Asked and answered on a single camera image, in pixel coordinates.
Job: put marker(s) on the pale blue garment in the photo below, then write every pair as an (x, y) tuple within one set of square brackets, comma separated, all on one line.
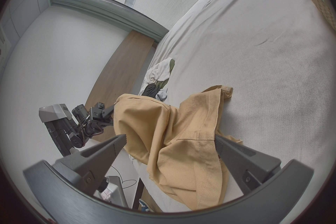
[(162, 95)]

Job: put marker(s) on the bed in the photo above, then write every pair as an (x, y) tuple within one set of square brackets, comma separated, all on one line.
[(236, 34)]

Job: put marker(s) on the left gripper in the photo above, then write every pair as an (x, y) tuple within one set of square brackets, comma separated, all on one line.
[(106, 122)]

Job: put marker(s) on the pile of clothes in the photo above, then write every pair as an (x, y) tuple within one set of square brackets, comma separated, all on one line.
[(160, 70)]

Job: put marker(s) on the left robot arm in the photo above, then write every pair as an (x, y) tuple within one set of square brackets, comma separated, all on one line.
[(56, 112)]

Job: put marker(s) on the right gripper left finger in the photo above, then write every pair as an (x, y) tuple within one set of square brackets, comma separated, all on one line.
[(86, 165)]

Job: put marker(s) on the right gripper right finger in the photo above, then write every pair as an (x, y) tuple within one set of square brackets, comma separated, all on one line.
[(244, 162)]

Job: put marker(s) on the round woven basket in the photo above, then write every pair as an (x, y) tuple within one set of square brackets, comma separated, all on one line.
[(322, 5)]

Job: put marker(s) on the tan shorts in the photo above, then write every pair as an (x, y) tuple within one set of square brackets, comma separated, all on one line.
[(170, 139)]

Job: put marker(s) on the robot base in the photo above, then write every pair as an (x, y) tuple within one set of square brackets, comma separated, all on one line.
[(115, 188)]

